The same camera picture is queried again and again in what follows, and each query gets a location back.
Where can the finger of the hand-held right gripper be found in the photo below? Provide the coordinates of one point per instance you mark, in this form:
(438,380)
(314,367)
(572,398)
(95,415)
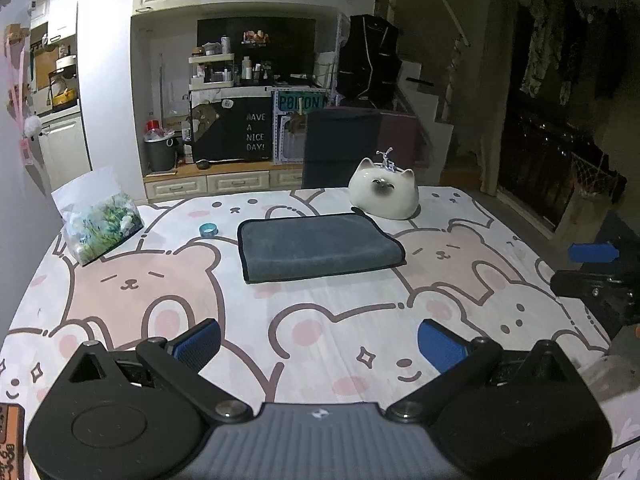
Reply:
(595,290)
(592,252)

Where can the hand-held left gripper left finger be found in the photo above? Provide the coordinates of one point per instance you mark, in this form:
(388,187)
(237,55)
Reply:
(197,345)

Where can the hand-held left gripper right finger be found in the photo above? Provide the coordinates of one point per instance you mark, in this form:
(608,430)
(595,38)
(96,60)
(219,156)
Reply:
(440,345)

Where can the grey towel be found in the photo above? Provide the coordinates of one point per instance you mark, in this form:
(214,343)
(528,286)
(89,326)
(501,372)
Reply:
(315,250)

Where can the white net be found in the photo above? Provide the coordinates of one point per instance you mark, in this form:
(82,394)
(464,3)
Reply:
(597,177)

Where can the teal tape roll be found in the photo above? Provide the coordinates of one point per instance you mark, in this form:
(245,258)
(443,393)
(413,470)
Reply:
(208,230)

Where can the bear printed blanket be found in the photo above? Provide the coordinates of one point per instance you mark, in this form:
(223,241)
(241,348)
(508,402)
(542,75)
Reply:
(310,310)

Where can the clear plastic bag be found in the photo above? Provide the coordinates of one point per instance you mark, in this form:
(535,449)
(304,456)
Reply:
(100,222)

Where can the white ceramic cat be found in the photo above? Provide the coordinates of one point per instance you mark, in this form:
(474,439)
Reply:
(382,195)

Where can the cream drawer cabinet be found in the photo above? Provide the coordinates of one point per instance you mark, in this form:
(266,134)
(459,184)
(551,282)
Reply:
(225,182)

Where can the small silver ornament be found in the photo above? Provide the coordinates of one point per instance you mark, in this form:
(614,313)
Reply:
(386,157)

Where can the dark trash bin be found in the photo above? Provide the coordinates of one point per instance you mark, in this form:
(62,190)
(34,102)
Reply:
(160,152)

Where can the orange rimmed card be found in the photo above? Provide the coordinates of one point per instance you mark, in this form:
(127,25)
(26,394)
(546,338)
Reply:
(11,440)

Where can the hanging clothes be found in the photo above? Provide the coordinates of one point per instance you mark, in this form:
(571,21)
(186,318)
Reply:
(560,45)

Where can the maroon cloth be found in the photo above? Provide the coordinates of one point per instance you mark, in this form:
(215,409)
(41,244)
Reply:
(402,137)

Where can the black printed curtain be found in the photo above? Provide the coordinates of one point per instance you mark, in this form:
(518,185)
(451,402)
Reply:
(232,130)

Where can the dark chair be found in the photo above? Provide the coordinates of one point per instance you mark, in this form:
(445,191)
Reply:
(340,150)

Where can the green sign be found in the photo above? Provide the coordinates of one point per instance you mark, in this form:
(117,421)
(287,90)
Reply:
(300,102)

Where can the white shelf rack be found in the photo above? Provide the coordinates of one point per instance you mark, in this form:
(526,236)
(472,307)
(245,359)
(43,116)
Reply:
(212,72)

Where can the kitchen appliance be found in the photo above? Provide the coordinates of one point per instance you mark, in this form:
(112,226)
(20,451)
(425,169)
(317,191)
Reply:
(64,85)

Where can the pink hanging ornament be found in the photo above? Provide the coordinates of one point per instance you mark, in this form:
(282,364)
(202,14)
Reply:
(20,100)

